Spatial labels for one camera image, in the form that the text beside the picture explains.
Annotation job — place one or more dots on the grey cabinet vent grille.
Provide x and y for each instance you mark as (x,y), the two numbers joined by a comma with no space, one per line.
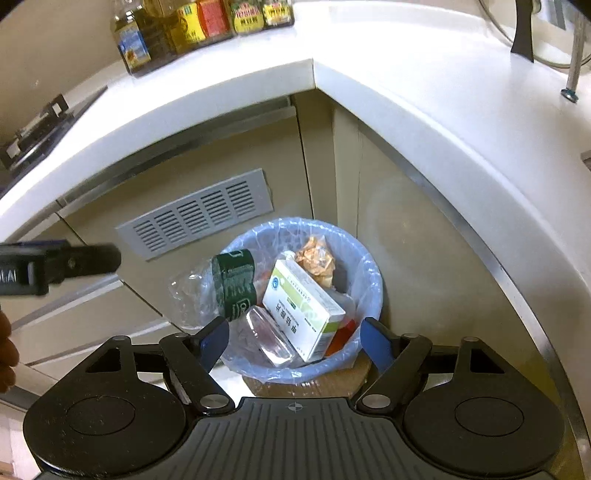
(194,214)

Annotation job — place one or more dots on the blue plastic waste basket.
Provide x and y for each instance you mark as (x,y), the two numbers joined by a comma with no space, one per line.
(364,277)

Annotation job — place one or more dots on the clear bottle green label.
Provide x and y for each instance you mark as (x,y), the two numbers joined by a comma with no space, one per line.
(235,281)

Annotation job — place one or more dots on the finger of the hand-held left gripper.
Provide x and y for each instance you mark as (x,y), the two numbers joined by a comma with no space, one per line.
(92,259)

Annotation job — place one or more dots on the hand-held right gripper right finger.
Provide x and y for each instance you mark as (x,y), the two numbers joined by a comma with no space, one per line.
(375,344)

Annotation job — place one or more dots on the green label sauce jar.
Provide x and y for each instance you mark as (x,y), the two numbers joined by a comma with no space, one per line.
(244,18)

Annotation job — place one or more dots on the black glass gas stove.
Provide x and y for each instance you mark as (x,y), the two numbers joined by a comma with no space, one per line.
(87,104)

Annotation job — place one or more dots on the orange red plastic packet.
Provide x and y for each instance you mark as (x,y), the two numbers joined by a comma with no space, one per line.
(344,337)

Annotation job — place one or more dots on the metal rack leg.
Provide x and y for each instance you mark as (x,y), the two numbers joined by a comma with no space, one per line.
(575,69)

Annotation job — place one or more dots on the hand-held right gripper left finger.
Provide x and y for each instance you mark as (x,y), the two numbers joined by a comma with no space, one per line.
(214,344)

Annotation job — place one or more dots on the person's left hand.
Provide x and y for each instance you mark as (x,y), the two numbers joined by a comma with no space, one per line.
(5,355)

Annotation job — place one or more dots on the dark sauce bottle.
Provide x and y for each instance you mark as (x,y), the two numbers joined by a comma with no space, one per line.
(159,41)

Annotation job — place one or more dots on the white green medicine box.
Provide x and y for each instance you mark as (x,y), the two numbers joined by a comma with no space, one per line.
(300,314)

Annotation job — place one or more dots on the orange snack packet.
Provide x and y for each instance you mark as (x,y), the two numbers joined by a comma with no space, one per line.
(316,261)

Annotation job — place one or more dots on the blue label oil bottle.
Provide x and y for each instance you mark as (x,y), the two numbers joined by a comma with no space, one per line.
(131,46)

